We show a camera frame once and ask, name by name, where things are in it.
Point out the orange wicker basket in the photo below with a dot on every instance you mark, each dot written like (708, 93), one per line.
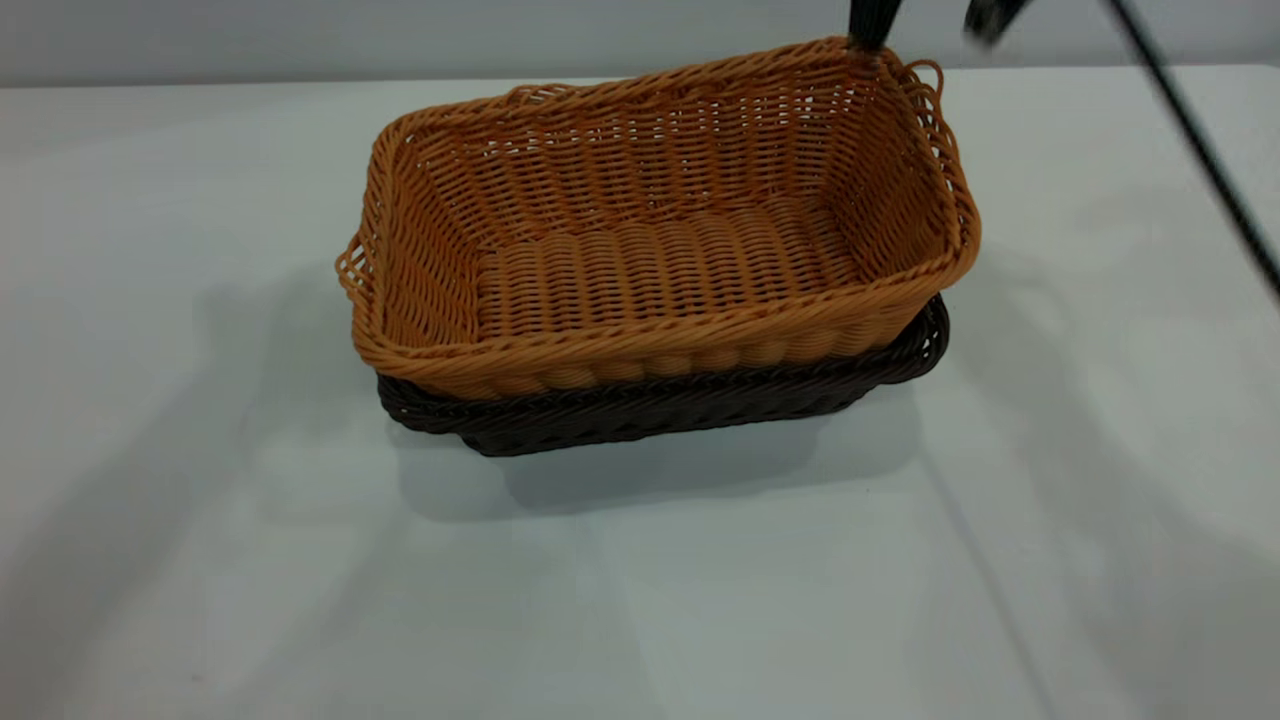
(650, 260)

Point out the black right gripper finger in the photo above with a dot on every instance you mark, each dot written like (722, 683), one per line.
(872, 22)
(992, 15)

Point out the black wicker basket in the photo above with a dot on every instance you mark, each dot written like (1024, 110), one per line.
(650, 410)

